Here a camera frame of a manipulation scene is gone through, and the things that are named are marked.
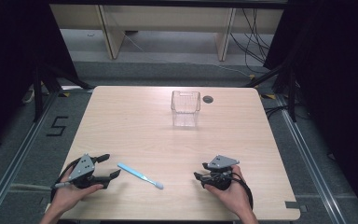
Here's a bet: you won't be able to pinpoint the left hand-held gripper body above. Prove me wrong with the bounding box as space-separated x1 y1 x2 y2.
67 153 106 190

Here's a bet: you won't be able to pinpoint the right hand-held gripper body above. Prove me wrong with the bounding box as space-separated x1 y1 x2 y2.
202 154 241 190

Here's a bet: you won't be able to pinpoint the light blue toothbrush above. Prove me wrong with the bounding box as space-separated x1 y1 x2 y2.
117 161 165 190

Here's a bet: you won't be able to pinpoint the clear plastic container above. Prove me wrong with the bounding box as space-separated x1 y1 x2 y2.
170 90 202 128

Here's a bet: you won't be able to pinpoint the person's left hand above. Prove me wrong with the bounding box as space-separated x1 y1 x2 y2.
50 165 104 213

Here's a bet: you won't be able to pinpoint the person's right hand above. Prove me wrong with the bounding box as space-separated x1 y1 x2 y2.
204 164 251 217

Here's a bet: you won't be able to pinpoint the grey tape piece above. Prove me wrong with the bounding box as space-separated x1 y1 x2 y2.
284 201 309 214

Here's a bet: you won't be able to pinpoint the black metal stand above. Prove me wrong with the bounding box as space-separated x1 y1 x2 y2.
243 61 298 123
32 61 95 123

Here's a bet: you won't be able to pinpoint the beige wooden desk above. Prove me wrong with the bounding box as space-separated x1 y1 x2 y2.
49 4 284 62

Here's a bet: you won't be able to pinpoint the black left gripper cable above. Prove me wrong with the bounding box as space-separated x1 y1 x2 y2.
49 157 82 203

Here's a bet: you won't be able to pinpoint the metal floor rail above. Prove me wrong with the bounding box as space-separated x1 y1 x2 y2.
0 91 61 224
274 93 350 224

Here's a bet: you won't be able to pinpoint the black floor cable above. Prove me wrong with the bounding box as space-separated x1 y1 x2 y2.
263 105 294 120

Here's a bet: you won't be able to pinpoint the black hanging cables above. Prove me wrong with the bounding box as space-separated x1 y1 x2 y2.
228 7 275 75

